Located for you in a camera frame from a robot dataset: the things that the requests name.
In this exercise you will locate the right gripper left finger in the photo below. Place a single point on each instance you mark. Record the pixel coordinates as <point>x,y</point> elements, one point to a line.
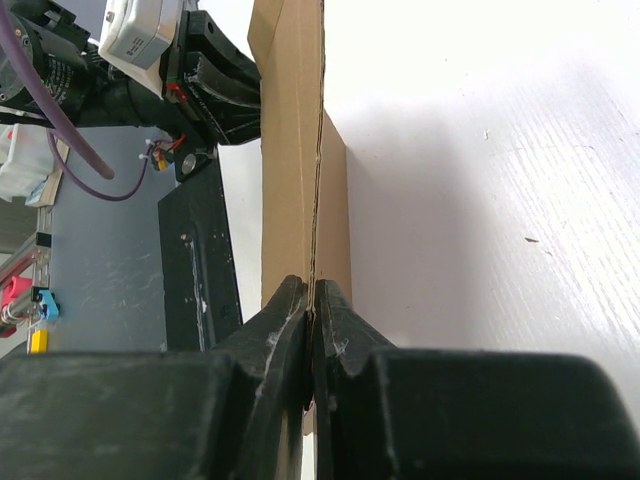
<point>234,412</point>

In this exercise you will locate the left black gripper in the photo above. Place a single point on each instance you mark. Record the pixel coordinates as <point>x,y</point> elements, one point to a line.
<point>216,86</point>

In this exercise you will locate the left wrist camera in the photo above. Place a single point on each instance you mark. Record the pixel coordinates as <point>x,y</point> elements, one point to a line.
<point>138,32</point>

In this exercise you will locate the aluminium table frame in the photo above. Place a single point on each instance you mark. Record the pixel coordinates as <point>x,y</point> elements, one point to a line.
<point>27,302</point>

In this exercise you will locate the brown cardboard box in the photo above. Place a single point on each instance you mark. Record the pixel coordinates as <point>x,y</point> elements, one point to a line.
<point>305,229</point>

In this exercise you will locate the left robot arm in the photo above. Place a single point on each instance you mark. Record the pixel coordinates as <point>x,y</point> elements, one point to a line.
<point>162,64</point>

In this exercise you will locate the clutter beside table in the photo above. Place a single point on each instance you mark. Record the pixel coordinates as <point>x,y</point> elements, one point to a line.
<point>28,167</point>

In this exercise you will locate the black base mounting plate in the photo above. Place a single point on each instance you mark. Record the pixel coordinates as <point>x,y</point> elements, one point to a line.
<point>201,297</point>

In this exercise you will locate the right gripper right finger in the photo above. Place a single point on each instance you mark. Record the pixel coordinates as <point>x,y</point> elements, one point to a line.
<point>385,412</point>

